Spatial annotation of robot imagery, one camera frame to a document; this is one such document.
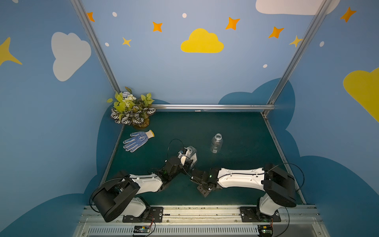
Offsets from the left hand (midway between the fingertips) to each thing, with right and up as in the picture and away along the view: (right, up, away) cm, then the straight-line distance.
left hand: (189, 157), depth 88 cm
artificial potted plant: (-39, +29, +5) cm, 49 cm away
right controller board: (+38, -34, -15) cm, 53 cm away
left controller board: (-23, -32, -16) cm, 43 cm away
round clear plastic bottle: (+18, +8, +5) cm, 20 cm away
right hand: (+9, -16, -4) cm, 19 cm away
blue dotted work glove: (-36, +10, +16) cm, 41 cm away
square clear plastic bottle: (+2, +3, -3) cm, 5 cm away
